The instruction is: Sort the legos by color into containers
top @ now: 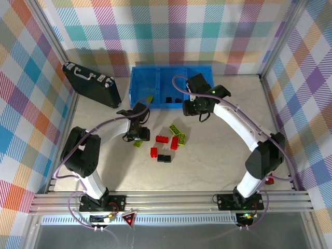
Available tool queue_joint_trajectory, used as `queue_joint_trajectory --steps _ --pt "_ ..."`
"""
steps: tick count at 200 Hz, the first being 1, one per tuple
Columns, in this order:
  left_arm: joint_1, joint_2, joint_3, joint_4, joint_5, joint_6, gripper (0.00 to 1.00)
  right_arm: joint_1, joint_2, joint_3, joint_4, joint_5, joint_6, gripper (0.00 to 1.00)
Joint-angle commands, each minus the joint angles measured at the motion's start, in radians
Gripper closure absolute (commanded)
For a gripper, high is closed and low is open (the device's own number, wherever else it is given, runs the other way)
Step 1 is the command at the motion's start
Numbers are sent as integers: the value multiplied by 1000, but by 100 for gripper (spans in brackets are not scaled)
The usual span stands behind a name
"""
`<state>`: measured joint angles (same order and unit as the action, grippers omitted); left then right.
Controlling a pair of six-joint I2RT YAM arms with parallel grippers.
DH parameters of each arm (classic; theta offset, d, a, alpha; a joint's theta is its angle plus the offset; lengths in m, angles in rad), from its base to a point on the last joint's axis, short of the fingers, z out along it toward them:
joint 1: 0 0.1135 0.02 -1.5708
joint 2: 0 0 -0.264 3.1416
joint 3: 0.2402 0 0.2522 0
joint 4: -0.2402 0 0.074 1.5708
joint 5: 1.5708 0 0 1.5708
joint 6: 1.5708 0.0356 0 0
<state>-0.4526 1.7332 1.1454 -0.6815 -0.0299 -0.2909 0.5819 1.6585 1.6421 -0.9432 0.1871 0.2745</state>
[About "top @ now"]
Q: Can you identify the blue three-compartment bin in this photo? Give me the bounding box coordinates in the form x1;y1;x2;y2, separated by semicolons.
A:
129;66;215;110

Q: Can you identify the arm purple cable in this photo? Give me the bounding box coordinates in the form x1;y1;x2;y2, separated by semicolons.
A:
52;98;151;249
172;75;293;230

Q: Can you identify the aluminium frame post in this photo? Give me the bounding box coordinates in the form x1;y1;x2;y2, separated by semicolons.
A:
258;0;311;78
32;0;78;94

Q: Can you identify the aluminium side rail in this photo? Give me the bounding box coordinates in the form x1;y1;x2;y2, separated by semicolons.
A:
46;90;80;192
259;74;300;192

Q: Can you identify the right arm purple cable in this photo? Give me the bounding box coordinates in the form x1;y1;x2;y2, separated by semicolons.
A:
172;75;293;230

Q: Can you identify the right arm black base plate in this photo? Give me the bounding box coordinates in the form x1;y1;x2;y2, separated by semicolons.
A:
216;193;264;211

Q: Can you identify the small black electronics board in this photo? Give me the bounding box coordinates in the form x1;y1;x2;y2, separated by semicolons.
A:
89;213;115;225
236;212;256;225

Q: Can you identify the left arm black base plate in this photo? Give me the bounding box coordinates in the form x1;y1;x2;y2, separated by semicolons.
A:
79;196;127;212

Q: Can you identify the aluminium frame crossbeam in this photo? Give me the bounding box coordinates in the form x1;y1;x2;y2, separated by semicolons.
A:
28;190;315;216

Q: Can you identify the black briefcase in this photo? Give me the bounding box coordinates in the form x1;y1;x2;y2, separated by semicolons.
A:
62;61;122;109

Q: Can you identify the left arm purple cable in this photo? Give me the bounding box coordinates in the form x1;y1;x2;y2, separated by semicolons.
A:
52;98;151;249

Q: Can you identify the red triangle sign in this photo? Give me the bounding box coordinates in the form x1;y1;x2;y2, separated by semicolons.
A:
121;211;137;229

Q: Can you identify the slotted grey cable duct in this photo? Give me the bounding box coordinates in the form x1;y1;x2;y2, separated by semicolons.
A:
41;214;238;225

